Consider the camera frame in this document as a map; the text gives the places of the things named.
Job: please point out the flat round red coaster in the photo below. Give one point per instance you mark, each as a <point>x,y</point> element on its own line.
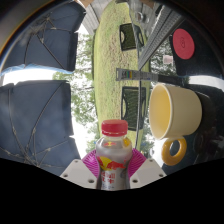
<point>183,44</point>

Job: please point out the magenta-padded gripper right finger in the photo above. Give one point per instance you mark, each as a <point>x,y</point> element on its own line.
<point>148,171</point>

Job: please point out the grey hut with sloped roof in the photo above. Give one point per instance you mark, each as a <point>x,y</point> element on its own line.
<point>91,18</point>

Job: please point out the large dark blue parasol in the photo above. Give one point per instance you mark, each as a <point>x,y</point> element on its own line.
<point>33,123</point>
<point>43,40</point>

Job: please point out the black plastic lattice chair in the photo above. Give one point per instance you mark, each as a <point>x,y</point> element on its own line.
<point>130,108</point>
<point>127,36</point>

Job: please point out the red-capped drink bottle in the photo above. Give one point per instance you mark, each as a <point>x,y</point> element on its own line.
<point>114,150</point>

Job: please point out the grey colour chart card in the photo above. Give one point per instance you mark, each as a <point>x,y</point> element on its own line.
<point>136,74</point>

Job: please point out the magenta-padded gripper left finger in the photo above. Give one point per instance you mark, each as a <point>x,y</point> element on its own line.
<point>78,171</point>

